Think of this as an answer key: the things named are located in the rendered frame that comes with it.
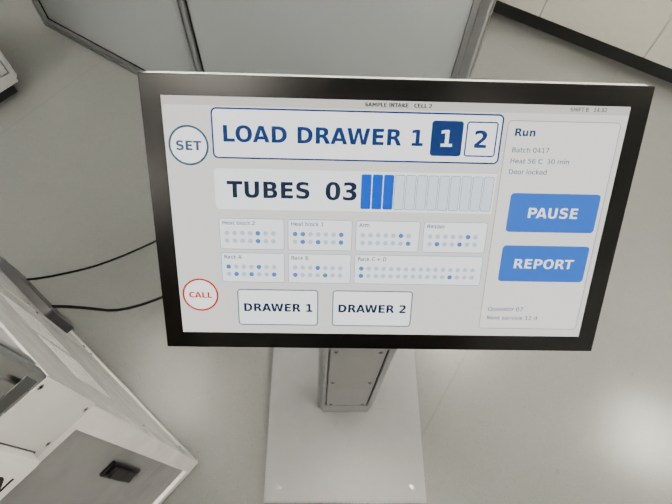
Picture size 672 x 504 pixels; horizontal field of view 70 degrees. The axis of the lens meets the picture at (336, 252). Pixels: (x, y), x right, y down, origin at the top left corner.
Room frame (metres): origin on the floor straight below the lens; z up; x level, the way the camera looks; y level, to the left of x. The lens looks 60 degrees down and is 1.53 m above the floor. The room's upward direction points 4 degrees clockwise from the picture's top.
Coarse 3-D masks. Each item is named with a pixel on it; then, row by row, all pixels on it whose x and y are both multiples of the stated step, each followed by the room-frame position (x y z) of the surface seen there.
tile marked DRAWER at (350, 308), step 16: (336, 304) 0.23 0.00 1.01; (352, 304) 0.23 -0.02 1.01; (368, 304) 0.23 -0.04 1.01; (384, 304) 0.23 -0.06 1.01; (400, 304) 0.23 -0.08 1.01; (336, 320) 0.21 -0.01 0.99; (352, 320) 0.21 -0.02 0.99; (368, 320) 0.22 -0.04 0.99; (384, 320) 0.22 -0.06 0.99; (400, 320) 0.22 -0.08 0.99
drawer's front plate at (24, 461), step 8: (0, 448) 0.06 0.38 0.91; (8, 448) 0.06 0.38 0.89; (16, 448) 0.06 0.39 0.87; (0, 456) 0.05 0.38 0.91; (8, 456) 0.05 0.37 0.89; (16, 456) 0.05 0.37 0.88; (24, 456) 0.06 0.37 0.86; (32, 456) 0.06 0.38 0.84; (0, 464) 0.04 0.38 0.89; (8, 464) 0.04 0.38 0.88; (16, 464) 0.05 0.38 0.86; (24, 464) 0.05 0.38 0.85; (32, 464) 0.05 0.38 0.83; (0, 472) 0.03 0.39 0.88; (8, 472) 0.04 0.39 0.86; (16, 472) 0.04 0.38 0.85; (24, 472) 0.04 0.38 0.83; (8, 480) 0.03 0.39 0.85; (16, 480) 0.03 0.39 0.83; (8, 488) 0.02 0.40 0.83; (0, 496) 0.01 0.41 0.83
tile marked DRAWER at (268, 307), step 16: (240, 288) 0.23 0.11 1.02; (240, 304) 0.22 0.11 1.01; (256, 304) 0.22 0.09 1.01; (272, 304) 0.22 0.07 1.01; (288, 304) 0.22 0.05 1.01; (304, 304) 0.22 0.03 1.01; (240, 320) 0.21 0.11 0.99; (256, 320) 0.21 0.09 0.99; (272, 320) 0.21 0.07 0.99; (288, 320) 0.21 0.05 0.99; (304, 320) 0.21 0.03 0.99
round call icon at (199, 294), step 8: (184, 280) 0.23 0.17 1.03; (192, 280) 0.23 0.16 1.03; (200, 280) 0.24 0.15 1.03; (208, 280) 0.24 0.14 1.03; (216, 280) 0.24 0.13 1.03; (184, 288) 0.23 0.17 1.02; (192, 288) 0.23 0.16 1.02; (200, 288) 0.23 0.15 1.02; (208, 288) 0.23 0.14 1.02; (216, 288) 0.23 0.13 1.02; (184, 296) 0.22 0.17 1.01; (192, 296) 0.22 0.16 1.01; (200, 296) 0.22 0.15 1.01; (208, 296) 0.22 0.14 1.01; (216, 296) 0.22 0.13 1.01; (184, 304) 0.21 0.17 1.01; (192, 304) 0.22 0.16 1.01; (200, 304) 0.22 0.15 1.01; (208, 304) 0.22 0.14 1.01; (216, 304) 0.22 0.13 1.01
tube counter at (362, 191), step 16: (336, 176) 0.32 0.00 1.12; (352, 176) 0.32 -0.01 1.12; (368, 176) 0.33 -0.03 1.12; (384, 176) 0.33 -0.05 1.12; (400, 176) 0.33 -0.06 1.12; (416, 176) 0.33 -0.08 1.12; (432, 176) 0.33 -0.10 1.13; (448, 176) 0.33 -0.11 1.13; (464, 176) 0.33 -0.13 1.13; (480, 176) 0.33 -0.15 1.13; (496, 176) 0.33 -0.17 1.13; (336, 192) 0.31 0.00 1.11; (352, 192) 0.31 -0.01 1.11; (368, 192) 0.31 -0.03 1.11; (384, 192) 0.32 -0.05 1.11; (400, 192) 0.32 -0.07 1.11; (416, 192) 0.32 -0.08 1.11; (432, 192) 0.32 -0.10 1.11; (448, 192) 0.32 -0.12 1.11; (464, 192) 0.32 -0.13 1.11; (480, 192) 0.32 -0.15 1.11; (336, 208) 0.30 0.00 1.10; (352, 208) 0.30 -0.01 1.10; (368, 208) 0.30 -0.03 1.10; (384, 208) 0.30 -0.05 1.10; (400, 208) 0.31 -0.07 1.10; (416, 208) 0.31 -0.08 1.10; (432, 208) 0.31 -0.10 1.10; (448, 208) 0.31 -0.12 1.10; (464, 208) 0.31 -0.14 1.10; (480, 208) 0.31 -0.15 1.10
